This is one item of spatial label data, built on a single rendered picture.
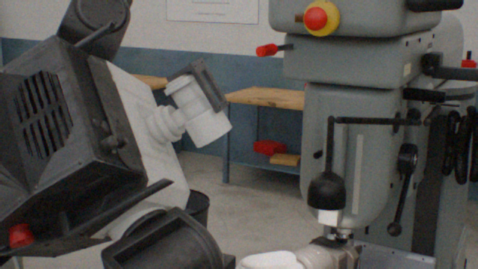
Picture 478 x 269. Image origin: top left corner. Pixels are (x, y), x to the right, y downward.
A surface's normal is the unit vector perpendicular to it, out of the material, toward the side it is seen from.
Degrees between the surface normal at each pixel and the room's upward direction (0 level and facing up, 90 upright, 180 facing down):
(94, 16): 62
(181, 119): 90
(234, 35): 90
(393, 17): 90
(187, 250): 41
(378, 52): 90
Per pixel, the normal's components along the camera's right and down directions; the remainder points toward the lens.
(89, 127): 0.87, -0.46
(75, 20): 0.44, -0.26
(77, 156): -0.37, -0.25
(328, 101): -0.47, 0.21
